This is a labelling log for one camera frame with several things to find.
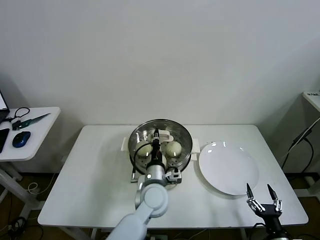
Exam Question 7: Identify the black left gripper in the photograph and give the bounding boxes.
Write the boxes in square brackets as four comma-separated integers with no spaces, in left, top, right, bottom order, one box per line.
[149,128,163,166]

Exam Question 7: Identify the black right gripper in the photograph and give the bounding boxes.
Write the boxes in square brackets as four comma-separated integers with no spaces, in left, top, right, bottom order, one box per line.
[246,182,287,235]

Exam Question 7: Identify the stainless steel steamer basket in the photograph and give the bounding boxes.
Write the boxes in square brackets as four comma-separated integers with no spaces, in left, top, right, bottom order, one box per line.
[128,119,193,176]

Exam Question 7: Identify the white electric cooking pot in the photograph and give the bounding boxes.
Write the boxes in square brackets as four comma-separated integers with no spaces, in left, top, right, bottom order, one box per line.
[121,136,200,191]

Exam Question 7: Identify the white round plate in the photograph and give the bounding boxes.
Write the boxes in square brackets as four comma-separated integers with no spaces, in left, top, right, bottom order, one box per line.
[198,141,260,196]

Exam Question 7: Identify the white desk base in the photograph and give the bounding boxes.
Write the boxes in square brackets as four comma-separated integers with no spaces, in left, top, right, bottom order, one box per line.
[303,173,320,198]

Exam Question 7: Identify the black power adapter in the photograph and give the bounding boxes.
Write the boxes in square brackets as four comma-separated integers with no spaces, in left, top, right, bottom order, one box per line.
[289,126,312,151]

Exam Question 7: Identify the white desk top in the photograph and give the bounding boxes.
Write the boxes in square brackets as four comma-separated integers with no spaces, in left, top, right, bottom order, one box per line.
[301,91,320,112]

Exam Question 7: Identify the white side table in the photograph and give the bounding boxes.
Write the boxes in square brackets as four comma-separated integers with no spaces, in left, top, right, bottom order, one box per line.
[0,106,61,218]

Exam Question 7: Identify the blue computer mouse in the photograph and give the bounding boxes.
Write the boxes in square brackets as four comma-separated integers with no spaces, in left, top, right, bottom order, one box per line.
[12,131,31,148]

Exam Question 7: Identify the black flat device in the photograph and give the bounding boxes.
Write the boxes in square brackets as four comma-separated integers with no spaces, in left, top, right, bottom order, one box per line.
[0,128,10,153]

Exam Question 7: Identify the black laptop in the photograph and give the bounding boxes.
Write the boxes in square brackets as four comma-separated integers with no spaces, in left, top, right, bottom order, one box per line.
[0,91,11,123]

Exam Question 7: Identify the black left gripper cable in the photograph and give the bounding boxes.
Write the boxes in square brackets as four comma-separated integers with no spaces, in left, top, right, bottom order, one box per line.
[129,141,156,183]

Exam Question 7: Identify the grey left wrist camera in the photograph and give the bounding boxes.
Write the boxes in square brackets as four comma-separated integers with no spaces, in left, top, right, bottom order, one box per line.
[164,167,183,185]

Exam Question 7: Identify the black hanging cable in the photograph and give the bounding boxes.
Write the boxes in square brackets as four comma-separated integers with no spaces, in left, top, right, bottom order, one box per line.
[279,138,314,173]

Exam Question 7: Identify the white hanging cable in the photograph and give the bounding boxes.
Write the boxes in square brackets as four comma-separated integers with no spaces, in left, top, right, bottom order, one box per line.
[279,116,320,158]

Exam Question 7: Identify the white floor cable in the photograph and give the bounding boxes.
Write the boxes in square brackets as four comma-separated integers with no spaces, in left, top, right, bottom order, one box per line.
[26,172,57,196]

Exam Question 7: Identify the black cable loop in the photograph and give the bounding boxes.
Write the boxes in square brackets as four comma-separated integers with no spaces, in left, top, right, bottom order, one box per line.
[7,107,31,123]

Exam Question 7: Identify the black floor cables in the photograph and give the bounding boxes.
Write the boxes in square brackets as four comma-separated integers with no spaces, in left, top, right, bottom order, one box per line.
[7,216,28,233]

